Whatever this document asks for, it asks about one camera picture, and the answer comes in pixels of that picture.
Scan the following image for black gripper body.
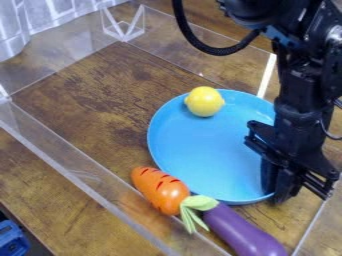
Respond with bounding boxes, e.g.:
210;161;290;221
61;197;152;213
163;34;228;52
244;99;341;200

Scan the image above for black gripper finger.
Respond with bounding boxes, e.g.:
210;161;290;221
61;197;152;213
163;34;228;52
260;159;280;194
272;167;302;204

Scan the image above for blue round plastic tray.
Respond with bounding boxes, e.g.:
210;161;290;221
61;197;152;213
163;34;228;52
147;89;274;205

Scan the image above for yellow toy lemon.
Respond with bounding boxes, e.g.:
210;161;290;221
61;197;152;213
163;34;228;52
184;86;224;117

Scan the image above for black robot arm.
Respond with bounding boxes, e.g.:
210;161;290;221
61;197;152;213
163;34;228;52
216;0;342;204

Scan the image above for purple toy eggplant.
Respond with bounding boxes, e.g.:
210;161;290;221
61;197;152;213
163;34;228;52
203;203;288;256

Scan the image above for orange toy carrot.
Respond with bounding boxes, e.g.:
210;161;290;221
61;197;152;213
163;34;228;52
131;167;219;234

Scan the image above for blue plastic object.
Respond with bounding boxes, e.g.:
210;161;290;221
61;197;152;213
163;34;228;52
0;220;31;256

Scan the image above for white grey checked curtain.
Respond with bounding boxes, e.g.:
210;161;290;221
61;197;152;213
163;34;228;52
0;0;128;62

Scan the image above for clear acrylic enclosure wall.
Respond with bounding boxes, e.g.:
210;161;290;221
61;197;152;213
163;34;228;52
0;0;279;256

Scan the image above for black braided cable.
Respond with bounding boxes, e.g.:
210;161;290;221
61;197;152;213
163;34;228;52
171;0;264;57

